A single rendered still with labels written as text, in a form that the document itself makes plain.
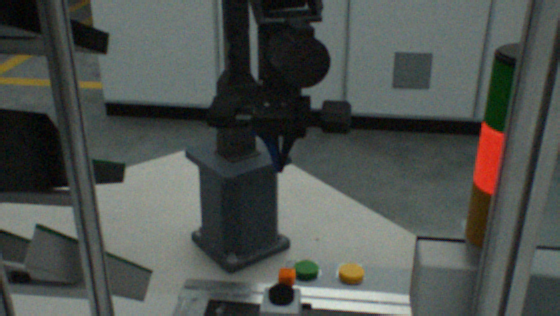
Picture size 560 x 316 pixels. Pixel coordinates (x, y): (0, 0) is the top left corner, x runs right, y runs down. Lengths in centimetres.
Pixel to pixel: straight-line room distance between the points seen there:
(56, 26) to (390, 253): 81
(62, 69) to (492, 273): 41
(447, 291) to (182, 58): 346
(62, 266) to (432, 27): 320
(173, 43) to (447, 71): 169
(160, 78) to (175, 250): 285
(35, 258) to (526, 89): 47
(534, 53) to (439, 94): 341
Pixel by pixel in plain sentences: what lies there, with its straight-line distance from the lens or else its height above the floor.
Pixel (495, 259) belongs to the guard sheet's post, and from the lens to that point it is 48.
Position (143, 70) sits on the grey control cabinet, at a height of 34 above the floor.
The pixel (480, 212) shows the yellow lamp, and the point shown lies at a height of 129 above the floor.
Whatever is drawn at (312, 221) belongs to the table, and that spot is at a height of 86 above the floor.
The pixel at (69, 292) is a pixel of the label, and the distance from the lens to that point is 72.
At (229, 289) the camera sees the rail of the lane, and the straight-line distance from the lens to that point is 93.
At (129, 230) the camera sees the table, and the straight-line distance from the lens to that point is 128.
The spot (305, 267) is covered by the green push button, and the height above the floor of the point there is 97.
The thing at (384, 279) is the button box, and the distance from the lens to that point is 96.
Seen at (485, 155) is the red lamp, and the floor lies 134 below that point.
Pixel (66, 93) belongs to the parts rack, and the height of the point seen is 134.
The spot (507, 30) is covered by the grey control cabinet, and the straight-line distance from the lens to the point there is 376.
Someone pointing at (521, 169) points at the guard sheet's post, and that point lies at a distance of 45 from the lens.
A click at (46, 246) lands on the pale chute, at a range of 66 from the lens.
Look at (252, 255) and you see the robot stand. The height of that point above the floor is 88.
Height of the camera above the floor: 153
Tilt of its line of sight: 26 degrees down
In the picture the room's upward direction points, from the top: straight up
